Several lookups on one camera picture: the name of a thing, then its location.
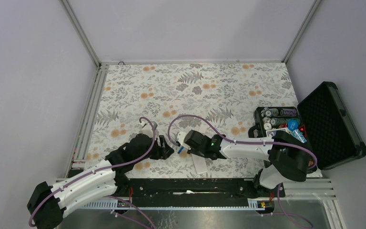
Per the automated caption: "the black poker chip case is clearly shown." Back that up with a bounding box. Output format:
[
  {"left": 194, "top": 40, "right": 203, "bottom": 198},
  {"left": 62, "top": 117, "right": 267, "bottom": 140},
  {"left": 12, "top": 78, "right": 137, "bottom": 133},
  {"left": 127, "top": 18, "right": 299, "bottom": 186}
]
[{"left": 248, "top": 82, "right": 366, "bottom": 170}]

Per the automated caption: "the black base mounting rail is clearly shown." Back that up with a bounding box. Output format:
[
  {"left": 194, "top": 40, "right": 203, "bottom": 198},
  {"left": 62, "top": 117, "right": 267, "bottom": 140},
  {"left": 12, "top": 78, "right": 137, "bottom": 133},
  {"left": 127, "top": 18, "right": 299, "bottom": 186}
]
[{"left": 113, "top": 178, "right": 285, "bottom": 208}]

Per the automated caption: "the floral patterned table mat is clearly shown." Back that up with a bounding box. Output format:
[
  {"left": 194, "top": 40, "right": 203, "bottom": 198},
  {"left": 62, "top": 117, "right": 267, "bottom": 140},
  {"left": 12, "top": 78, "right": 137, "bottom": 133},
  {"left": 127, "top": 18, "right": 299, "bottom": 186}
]
[{"left": 85, "top": 63, "right": 298, "bottom": 169}]

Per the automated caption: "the white remote battery cover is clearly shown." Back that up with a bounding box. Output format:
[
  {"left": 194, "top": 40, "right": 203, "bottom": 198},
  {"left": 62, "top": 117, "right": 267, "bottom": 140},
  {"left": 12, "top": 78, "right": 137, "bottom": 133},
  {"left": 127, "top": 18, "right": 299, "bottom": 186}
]
[{"left": 198, "top": 123, "right": 208, "bottom": 134}]

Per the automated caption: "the blue poker chip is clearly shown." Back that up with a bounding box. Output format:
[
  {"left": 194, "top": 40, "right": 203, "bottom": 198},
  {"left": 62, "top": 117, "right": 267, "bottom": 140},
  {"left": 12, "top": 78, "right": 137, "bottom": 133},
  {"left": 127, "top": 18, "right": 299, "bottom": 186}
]
[{"left": 287, "top": 119, "right": 299, "bottom": 131}]

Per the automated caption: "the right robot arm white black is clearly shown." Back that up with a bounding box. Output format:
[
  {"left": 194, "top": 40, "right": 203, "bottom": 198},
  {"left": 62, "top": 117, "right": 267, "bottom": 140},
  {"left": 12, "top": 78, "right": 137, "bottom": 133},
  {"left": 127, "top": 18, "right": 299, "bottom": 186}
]
[{"left": 177, "top": 130, "right": 317, "bottom": 197}]

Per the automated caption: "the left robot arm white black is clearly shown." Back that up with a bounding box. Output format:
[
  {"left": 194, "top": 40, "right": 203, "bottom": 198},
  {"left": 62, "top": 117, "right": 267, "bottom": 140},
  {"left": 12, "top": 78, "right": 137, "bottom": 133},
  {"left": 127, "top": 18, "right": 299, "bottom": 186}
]
[{"left": 27, "top": 134, "right": 174, "bottom": 229}]

